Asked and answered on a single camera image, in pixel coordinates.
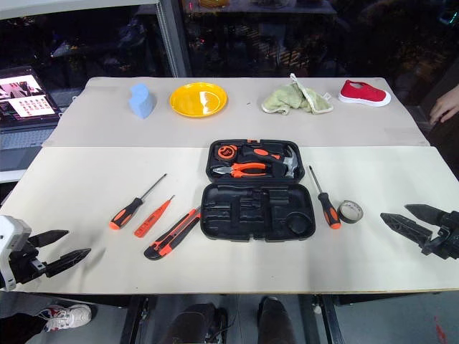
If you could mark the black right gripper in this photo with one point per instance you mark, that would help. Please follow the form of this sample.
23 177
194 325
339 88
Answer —
448 240

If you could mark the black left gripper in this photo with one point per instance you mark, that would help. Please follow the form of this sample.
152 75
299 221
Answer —
25 267

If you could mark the black electrical tape roll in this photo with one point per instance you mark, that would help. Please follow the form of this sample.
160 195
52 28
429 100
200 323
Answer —
345 215

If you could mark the black orange screwdriver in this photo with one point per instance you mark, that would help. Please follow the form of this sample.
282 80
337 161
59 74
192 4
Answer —
125 215
328 209

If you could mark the orange voltage tester pen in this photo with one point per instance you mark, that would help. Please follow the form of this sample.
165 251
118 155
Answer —
148 224

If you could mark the orange black utility knife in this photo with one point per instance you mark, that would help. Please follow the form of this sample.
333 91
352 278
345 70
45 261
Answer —
168 240

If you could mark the black plastic tool case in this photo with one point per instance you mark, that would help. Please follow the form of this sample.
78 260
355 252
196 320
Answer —
251 229

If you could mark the bystander's bare hand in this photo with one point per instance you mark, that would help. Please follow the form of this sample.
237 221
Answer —
448 105

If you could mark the white sneaker red laces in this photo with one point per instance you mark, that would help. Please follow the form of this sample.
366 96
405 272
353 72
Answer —
70 317

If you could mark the white side desk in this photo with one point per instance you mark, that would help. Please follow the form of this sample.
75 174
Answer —
10 176

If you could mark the red child shoe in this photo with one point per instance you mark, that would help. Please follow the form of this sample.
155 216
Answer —
362 94

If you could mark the open laptop computer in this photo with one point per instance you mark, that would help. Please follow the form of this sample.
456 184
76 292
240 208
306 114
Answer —
21 104

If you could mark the dark rounded shape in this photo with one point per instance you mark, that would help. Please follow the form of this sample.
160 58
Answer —
276 322
195 326

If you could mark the light blue foam block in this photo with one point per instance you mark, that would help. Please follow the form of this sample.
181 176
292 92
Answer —
141 102

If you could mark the green cloth rag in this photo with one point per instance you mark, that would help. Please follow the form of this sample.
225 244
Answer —
287 98

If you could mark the orange black tape measure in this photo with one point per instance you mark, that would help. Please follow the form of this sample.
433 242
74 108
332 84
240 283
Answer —
227 152

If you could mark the yellow plastic plate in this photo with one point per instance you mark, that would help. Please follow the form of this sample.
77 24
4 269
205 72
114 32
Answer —
190 102

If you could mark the grey window frame post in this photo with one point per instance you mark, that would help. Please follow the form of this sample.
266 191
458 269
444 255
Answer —
172 39

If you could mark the white horizontal frame beam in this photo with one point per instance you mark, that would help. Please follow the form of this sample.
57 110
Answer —
71 8

